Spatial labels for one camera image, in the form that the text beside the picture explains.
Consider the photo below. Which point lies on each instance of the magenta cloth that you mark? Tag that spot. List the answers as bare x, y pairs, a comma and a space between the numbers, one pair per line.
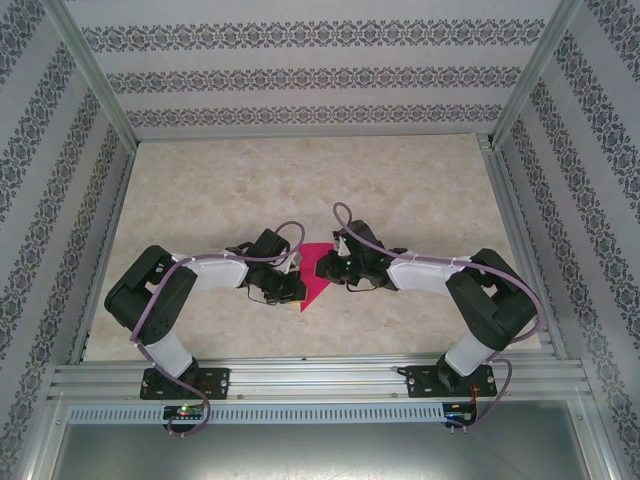
312, 287

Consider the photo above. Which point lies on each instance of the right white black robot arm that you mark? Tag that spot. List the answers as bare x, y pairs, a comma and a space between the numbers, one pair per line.
420, 275

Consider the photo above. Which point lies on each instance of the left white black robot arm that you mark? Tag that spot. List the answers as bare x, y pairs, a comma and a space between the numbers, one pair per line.
220, 272

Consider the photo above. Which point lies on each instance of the grey metal sheet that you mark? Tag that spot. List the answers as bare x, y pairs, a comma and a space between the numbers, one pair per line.
320, 455

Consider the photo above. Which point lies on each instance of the left circuit board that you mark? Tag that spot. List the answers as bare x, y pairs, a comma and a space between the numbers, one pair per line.
184, 411

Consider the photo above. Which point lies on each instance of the circuit board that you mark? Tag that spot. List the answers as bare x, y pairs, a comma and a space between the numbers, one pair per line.
184, 411
460, 414

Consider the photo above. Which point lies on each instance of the right circuit board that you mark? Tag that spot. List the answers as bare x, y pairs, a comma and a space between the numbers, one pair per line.
460, 414

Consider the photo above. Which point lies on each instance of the aluminium mounting rail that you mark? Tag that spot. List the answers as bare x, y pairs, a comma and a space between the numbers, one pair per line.
320, 375

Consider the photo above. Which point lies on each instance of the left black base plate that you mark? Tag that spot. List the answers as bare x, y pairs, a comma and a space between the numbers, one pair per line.
217, 382

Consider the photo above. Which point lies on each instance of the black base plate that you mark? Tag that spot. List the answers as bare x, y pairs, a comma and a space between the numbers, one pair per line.
420, 382
217, 382

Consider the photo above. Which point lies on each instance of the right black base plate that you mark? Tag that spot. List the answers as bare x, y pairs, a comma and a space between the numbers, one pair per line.
420, 382

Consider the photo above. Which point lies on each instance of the aluminium side rail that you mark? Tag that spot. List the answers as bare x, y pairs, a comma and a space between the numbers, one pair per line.
106, 245
525, 240

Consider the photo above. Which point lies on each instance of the aluminium frame post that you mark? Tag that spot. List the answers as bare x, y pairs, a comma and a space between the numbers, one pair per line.
90, 70
537, 70

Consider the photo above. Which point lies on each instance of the aluminium frame beam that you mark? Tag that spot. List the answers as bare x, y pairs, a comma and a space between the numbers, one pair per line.
42, 440
595, 440

